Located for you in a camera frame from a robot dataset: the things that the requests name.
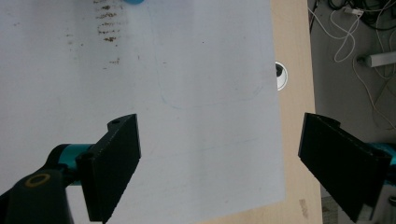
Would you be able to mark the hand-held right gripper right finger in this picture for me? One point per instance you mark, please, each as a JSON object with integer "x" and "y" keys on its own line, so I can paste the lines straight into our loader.
{"x": 339, "y": 165}

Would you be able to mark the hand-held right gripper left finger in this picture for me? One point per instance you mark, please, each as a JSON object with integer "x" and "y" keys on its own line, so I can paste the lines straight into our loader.
{"x": 109, "y": 168}

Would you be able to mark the white paper sheet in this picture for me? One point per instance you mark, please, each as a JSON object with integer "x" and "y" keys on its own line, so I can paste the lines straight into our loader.
{"x": 186, "y": 93}

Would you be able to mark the grey metal bar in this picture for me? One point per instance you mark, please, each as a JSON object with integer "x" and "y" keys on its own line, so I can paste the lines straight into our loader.
{"x": 378, "y": 59}

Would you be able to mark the blue round object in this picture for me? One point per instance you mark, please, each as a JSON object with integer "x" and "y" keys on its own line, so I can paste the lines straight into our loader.
{"x": 134, "y": 1}

